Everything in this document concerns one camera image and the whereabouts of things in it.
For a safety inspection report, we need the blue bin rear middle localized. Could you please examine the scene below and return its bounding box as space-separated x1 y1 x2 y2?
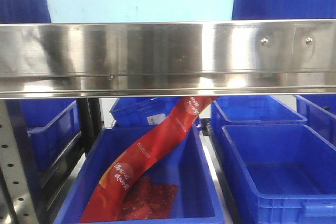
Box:
109 97 202 128

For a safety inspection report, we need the blue bin neighbouring shelf left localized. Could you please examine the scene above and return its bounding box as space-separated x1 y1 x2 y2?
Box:
19 99 80 171

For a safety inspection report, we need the blue bin rear right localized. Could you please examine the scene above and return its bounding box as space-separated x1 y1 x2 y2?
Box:
210 95 307 132

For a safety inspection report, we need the blue bin with snacks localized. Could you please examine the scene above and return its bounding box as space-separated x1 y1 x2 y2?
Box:
52 125 225 224

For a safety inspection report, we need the red snack package strip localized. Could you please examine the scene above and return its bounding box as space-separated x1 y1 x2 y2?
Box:
80 96 217 223

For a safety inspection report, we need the red dried meat packet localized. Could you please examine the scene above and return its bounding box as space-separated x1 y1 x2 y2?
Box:
117 176 179 221

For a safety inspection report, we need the empty blue bin front right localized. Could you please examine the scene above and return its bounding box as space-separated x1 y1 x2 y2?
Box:
220 125 335 223

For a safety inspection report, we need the blue bin far right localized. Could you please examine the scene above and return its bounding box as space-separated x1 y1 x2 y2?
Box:
294 94 335 145

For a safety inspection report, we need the perforated steel upright post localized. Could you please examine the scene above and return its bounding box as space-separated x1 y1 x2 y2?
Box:
1 100 39 223

